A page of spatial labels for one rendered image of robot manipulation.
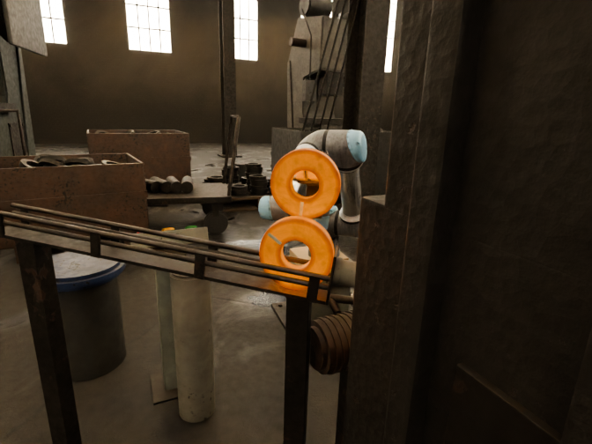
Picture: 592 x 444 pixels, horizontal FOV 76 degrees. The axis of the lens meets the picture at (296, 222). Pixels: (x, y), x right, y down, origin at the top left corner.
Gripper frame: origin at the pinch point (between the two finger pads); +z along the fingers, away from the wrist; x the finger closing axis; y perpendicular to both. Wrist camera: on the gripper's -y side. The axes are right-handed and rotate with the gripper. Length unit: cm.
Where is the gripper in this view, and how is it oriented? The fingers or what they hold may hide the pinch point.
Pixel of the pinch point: (306, 174)
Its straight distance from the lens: 85.2
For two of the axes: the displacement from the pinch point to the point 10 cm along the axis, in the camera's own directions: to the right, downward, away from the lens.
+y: 0.7, -10.0, -0.2
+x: 9.8, 0.7, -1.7
